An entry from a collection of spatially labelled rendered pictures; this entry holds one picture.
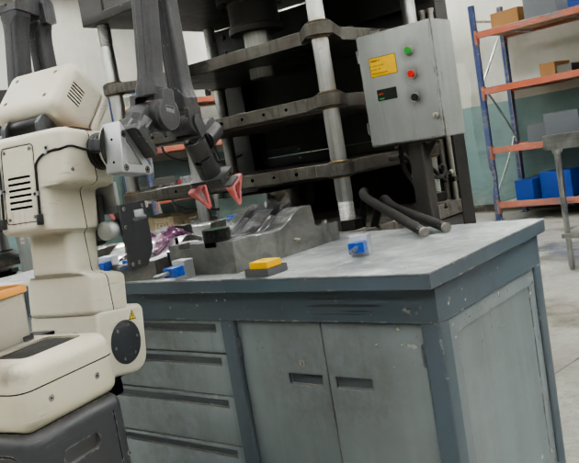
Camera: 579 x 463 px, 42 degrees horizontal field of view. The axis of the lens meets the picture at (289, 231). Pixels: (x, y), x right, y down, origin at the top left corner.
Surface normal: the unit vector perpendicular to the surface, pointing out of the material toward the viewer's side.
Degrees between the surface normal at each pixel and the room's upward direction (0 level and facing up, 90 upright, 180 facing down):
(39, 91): 48
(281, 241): 90
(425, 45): 90
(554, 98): 90
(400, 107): 90
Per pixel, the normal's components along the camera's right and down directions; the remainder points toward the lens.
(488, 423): 0.77, -0.06
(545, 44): -0.72, 0.18
